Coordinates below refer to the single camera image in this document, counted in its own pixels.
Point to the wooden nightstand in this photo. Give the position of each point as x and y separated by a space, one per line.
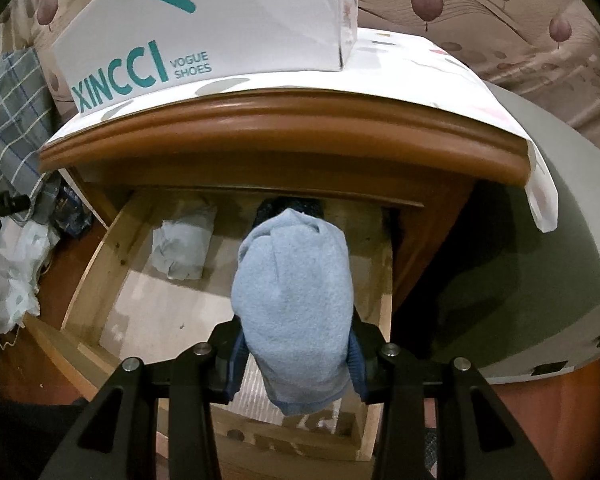
280 125

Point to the grey plaid cloth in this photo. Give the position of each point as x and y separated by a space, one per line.
10 110

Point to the light blue underwear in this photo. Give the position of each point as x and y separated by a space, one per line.
290 300

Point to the pale mint underwear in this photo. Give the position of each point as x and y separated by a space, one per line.
185 245

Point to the beige leaf printed cloth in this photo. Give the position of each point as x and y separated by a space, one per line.
530 35

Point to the dark blue package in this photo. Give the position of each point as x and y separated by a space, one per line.
72 215

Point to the white dotted cover sheet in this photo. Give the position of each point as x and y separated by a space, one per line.
430 75

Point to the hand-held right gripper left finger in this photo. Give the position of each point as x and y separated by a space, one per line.
236 365

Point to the dark blue underwear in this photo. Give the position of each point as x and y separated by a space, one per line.
300 206

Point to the white shoe box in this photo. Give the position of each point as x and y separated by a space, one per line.
255 25

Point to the wooden drawer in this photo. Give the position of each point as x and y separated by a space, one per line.
145 300

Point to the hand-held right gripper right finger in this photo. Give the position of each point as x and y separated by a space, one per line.
357 365

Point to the white plastic bag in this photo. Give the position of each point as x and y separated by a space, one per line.
10 270

